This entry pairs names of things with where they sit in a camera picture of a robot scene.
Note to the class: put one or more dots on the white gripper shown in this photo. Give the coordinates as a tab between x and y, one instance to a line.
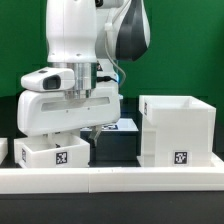
50	112

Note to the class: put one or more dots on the white drawer box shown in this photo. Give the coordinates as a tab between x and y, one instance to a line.
63	150

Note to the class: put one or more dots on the white drawer cabinet frame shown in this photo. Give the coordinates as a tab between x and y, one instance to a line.
177	131

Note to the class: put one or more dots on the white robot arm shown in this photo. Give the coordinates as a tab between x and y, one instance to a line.
86	39

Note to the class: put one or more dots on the marker tag sheet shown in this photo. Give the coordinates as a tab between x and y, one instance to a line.
122	125

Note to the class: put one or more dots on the white fence wall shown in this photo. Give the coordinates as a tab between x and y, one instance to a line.
126	179

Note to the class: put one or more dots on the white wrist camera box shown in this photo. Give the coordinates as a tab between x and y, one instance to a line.
49	79

